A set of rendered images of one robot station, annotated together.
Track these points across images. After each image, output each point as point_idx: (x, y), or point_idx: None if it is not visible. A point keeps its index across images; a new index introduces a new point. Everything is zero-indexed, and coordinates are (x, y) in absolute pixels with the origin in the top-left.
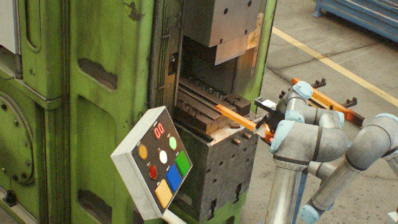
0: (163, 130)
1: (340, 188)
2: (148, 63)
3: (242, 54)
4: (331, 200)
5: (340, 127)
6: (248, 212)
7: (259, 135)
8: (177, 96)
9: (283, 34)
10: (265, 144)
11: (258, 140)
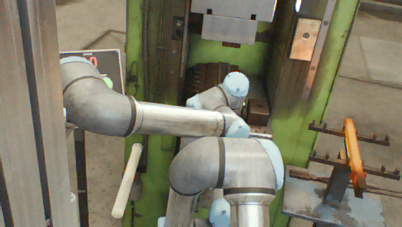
0: (96, 66)
1: (171, 210)
2: (143, 13)
3: (288, 62)
4: (171, 222)
5: (169, 113)
6: None
7: (390, 209)
8: (207, 79)
9: None
10: (388, 219)
11: (383, 212)
